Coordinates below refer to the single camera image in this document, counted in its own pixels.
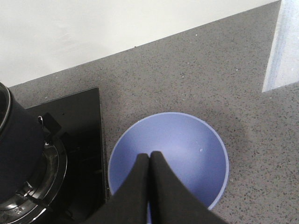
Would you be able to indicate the dark blue cooking pot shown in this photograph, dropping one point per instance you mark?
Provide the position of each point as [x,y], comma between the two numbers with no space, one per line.
[21,144]

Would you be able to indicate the right burner with pot support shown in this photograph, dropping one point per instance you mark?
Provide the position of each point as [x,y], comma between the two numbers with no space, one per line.
[34,198]

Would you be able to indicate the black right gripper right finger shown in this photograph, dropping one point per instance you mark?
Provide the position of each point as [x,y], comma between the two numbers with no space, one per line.
[170,201]

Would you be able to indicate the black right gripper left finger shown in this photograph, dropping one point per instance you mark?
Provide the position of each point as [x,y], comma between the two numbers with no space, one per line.
[128,205]

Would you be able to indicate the blue bowl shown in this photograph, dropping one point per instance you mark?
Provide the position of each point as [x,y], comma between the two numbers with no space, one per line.
[193,150]

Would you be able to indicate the black glass gas cooktop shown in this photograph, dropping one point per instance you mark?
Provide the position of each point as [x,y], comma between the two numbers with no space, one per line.
[76,122]

